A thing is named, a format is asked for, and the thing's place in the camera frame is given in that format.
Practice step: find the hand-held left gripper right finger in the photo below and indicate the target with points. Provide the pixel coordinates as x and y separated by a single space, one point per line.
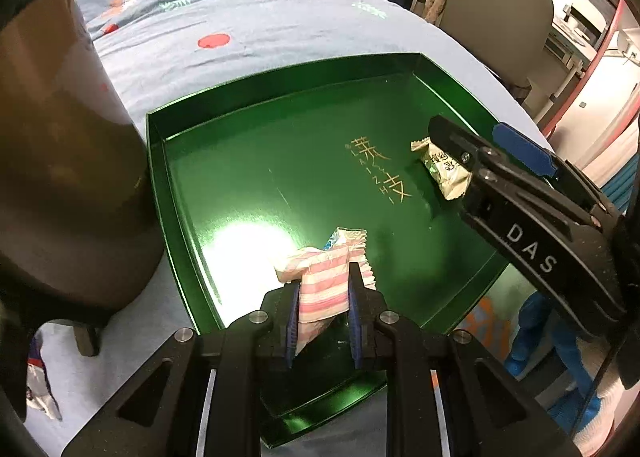
356 332

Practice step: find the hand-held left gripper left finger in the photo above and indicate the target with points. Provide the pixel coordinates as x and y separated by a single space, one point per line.
292 332

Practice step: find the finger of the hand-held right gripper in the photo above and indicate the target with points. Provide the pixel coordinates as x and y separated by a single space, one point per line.
500 217
525 149

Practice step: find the pink striped candy packet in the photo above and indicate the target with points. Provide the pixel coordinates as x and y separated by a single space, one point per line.
322 282

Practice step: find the gold candy packet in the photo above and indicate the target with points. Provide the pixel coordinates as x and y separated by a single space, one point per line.
445 172

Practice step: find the green metal tray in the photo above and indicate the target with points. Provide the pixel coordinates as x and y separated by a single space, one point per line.
300 162

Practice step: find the white desk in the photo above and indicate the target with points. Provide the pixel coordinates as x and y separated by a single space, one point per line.
570 32

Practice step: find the grey chair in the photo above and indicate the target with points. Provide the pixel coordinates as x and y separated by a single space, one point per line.
495 17

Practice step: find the white and red snack packet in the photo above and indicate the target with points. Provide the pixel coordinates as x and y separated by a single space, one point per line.
42 382

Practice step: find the blue printed blanket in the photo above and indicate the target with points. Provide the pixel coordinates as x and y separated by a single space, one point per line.
225 72

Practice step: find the brown leather chair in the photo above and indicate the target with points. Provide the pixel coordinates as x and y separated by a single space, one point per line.
65 162

